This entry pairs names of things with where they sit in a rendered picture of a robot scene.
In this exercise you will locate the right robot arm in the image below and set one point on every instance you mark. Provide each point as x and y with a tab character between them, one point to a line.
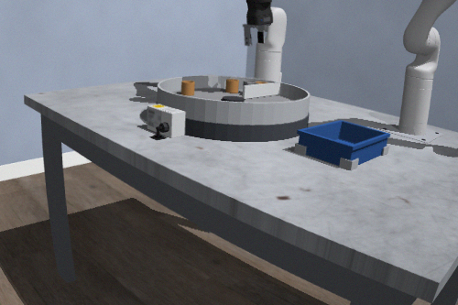
268	55

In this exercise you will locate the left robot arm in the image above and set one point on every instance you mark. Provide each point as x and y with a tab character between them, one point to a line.
419	74

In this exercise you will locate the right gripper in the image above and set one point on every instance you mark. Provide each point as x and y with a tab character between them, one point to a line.
258	13

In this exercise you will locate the blue open-top crate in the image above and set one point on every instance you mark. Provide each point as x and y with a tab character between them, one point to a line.
327	142

